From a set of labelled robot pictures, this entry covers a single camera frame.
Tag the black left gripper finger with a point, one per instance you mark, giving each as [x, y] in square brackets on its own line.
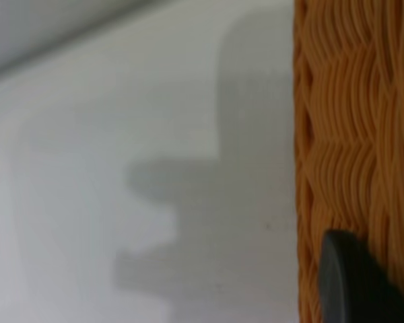
[353, 286]

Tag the orange woven basket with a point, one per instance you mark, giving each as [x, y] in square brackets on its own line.
[350, 117]

